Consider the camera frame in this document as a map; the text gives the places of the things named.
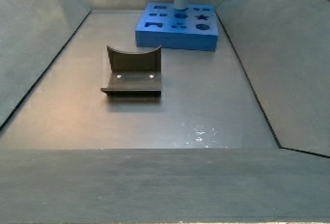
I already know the blue foam shape board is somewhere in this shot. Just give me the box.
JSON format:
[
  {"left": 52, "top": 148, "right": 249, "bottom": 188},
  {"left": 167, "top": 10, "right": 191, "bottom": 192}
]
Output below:
[{"left": 135, "top": 2, "right": 219, "bottom": 51}]

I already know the black cradle fixture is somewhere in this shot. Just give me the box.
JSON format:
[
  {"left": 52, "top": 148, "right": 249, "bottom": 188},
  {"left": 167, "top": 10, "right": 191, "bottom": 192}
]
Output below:
[{"left": 101, "top": 47, "right": 163, "bottom": 95}]

